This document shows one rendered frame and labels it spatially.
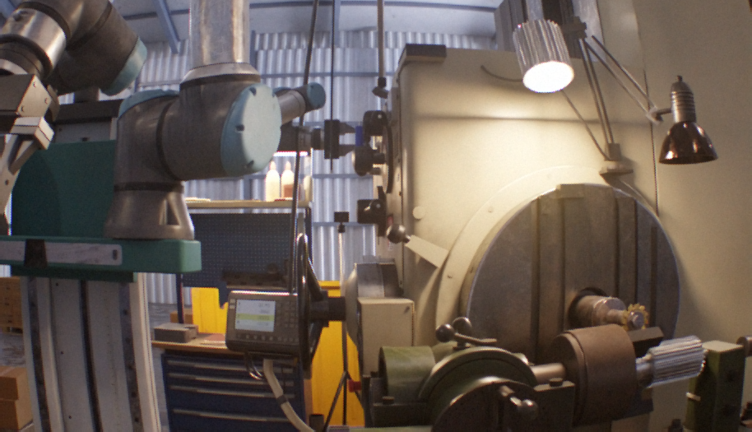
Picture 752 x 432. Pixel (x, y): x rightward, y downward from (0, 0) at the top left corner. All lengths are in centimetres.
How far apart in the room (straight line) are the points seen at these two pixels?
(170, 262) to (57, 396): 56
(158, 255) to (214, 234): 246
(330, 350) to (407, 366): 322
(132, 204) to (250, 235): 242
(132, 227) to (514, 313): 77
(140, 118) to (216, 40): 21
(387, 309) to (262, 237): 229
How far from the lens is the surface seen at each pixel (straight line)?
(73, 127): 140
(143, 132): 105
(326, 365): 413
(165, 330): 313
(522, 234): 123
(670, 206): 154
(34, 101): 63
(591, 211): 128
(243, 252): 344
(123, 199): 106
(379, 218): 168
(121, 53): 78
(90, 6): 74
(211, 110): 95
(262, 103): 98
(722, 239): 167
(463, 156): 131
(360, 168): 155
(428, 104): 132
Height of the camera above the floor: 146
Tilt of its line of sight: 5 degrees up
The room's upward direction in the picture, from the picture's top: 1 degrees counter-clockwise
